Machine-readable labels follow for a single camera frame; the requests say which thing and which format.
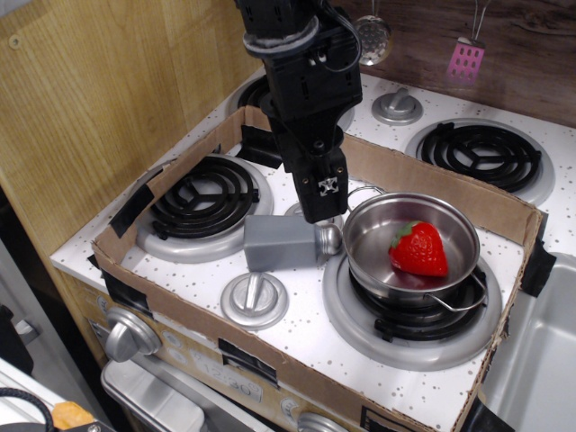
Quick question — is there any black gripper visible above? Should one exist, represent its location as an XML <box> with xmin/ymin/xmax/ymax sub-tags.
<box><xmin>262</xmin><ymin>3</ymin><xmax>362</xmax><ymax>223</ymax></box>

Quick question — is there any grey pepper shaker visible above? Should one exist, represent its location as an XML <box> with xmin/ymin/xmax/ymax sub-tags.
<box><xmin>244</xmin><ymin>215</ymin><xmax>342</xmax><ymax>272</ymax></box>

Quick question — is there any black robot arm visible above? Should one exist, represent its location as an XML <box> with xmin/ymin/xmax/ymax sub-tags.
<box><xmin>237</xmin><ymin>1</ymin><xmax>363</xmax><ymax>222</ymax></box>

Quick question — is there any middle silver stove knob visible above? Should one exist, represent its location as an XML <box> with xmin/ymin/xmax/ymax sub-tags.
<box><xmin>284</xmin><ymin>202</ymin><xmax>344</xmax><ymax>230</ymax></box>

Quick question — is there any silver stove knob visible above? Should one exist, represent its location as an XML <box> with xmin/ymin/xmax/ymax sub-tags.
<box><xmin>372</xmin><ymin>87</ymin><xmax>423</xmax><ymax>126</ymax></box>
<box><xmin>220</xmin><ymin>272</ymin><xmax>289</xmax><ymax>330</ymax></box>
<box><xmin>284</xmin><ymin>202</ymin><xmax>344</xmax><ymax>230</ymax></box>

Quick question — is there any small steel pot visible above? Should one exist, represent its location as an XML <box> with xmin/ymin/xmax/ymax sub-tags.
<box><xmin>343</xmin><ymin>191</ymin><xmax>487</xmax><ymax>312</ymax></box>

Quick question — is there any back silver stove knob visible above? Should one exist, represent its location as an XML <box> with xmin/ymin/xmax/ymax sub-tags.
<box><xmin>372</xmin><ymin>87</ymin><xmax>423</xmax><ymax>126</ymax></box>

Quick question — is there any back left black burner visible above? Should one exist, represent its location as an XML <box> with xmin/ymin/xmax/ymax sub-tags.
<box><xmin>225</xmin><ymin>76</ymin><xmax>355</xmax><ymax>132</ymax></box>

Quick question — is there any black burner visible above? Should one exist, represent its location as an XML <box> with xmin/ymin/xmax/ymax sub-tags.
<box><xmin>322</xmin><ymin>254</ymin><xmax>502</xmax><ymax>372</ymax></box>
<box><xmin>406</xmin><ymin>118</ymin><xmax>555</xmax><ymax>206</ymax></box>
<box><xmin>137</xmin><ymin>155</ymin><xmax>274</xmax><ymax>264</ymax></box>
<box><xmin>225</xmin><ymin>76</ymin><xmax>355</xmax><ymax>132</ymax></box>

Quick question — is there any red toy strawberry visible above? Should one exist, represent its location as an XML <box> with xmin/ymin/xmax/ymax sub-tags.
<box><xmin>388</xmin><ymin>220</ymin><xmax>448</xmax><ymax>277</ymax></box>

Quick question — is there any front left black burner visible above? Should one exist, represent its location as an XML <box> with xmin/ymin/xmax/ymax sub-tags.
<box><xmin>137</xmin><ymin>155</ymin><xmax>274</xmax><ymax>264</ymax></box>

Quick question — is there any front silver stove knob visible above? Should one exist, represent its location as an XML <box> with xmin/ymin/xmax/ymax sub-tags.
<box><xmin>220</xmin><ymin>272</ymin><xmax>289</xmax><ymax>330</ymax></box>

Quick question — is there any hanging steel skimmer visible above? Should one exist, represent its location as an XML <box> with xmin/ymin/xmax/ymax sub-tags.
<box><xmin>353</xmin><ymin>0</ymin><xmax>392</xmax><ymax>67</ymax></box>

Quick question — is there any front right black burner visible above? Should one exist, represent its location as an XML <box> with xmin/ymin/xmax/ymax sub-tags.
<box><xmin>322</xmin><ymin>254</ymin><xmax>502</xmax><ymax>372</ymax></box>

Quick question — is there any back right black burner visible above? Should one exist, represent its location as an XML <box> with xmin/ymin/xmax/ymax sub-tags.
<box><xmin>406</xmin><ymin>118</ymin><xmax>555</xmax><ymax>206</ymax></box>

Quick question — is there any hanging pink spatula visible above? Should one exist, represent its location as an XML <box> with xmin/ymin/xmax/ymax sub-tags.
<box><xmin>445</xmin><ymin>1</ymin><xmax>491</xmax><ymax>87</ymax></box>

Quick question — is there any silver oven dial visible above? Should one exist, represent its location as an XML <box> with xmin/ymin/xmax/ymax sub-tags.
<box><xmin>297</xmin><ymin>412</ymin><xmax>347</xmax><ymax>432</ymax></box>
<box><xmin>104</xmin><ymin>307</ymin><xmax>162</xmax><ymax>363</ymax></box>

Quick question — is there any grey toy sink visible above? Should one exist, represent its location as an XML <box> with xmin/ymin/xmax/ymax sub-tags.
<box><xmin>481</xmin><ymin>254</ymin><xmax>575</xmax><ymax>431</ymax></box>

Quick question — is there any orange object bottom left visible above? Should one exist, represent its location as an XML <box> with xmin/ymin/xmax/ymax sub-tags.
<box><xmin>51</xmin><ymin>401</ymin><xmax>95</xmax><ymax>430</ymax></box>

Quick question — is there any silver oven door handle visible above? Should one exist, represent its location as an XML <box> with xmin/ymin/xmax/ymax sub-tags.
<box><xmin>100</xmin><ymin>355</ymin><xmax>253</xmax><ymax>432</ymax></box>

